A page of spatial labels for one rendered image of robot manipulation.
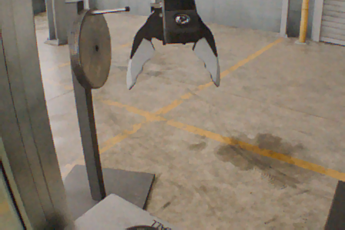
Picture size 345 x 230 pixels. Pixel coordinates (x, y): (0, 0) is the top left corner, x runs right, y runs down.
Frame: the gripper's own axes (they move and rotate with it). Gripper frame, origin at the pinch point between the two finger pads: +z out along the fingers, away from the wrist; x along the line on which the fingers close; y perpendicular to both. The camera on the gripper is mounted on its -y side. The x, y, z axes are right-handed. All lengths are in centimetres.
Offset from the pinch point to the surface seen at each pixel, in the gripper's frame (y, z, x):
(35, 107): -26.9, -10.2, 12.4
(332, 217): -16.6, 16.3, -24.8
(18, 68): -27.5, -13.4, 12.9
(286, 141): 123, 91, -88
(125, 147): 126, 91, 22
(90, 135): 72, 50, 32
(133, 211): -26.0, 1.2, 5.9
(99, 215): -26.4, 1.2, 9.0
